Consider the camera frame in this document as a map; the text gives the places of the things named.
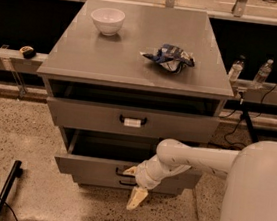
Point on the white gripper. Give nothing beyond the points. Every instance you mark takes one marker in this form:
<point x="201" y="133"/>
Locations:
<point x="142" y="177"/>

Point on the grey drawer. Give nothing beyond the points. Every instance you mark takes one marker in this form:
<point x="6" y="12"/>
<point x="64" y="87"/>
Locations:
<point x="119" y="184"/>
<point x="100" y="155"/>
<point x="124" y="120"/>

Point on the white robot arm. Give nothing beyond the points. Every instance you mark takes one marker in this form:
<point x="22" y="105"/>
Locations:
<point x="250" y="176"/>

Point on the grey bottom drawer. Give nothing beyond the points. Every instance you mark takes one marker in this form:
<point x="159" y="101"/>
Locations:
<point x="119" y="184"/>

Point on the grey top drawer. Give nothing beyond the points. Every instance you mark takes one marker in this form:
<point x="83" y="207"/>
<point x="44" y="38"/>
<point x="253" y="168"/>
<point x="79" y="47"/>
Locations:
<point x="124" y="120"/>

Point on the grey drawer cabinet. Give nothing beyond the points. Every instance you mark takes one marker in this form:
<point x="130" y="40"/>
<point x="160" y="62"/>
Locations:
<point x="86" y="65"/>

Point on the black stand leg left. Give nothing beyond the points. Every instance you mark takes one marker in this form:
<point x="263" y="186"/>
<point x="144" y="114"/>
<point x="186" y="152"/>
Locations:
<point x="14" y="173"/>

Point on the black stand leg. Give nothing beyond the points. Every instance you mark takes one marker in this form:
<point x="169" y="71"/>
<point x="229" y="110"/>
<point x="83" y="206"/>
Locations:
<point x="14" y="173"/>
<point x="249" y="125"/>

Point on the crumpled blue chip bag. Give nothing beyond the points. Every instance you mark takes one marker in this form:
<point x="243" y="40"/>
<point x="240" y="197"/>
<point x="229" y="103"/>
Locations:
<point x="172" y="58"/>

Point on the black stand leg right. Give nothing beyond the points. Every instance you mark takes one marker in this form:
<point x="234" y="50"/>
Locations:
<point x="249" y="125"/>

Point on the clear water bottle left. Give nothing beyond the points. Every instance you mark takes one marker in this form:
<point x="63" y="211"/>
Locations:
<point x="236" y="69"/>

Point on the clear water bottle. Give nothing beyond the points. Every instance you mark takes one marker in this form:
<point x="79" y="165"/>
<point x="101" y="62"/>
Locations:
<point x="236" y="69"/>
<point x="262" y="74"/>

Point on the clear water bottle right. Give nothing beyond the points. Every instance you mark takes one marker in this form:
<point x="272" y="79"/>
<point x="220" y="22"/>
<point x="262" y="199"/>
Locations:
<point x="262" y="74"/>

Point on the white bowl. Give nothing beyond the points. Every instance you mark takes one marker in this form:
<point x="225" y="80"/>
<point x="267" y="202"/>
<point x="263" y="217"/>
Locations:
<point x="107" y="20"/>

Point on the yellow black tape measure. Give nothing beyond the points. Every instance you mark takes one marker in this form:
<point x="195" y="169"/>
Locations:
<point x="28" y="52"/>

